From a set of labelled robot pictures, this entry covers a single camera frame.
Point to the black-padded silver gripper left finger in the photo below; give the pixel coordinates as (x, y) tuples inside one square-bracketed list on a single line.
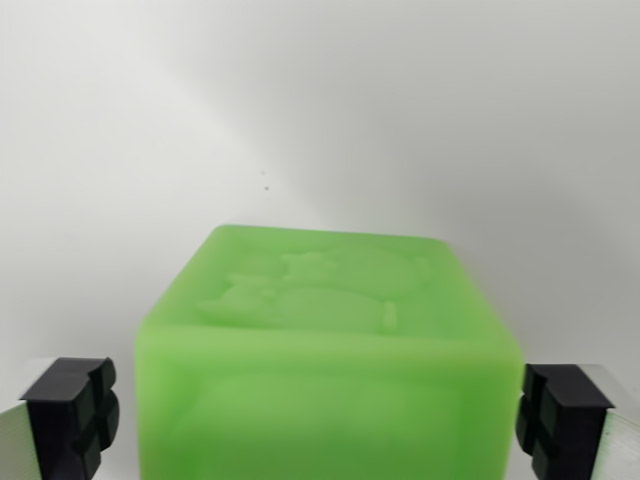
[(55, 415)]

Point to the black-padded silver gripper right finger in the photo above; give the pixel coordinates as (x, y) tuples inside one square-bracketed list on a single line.
[(580, 425)]

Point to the green embossed soft cube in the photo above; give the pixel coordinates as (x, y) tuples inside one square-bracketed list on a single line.
[(325, 380)]

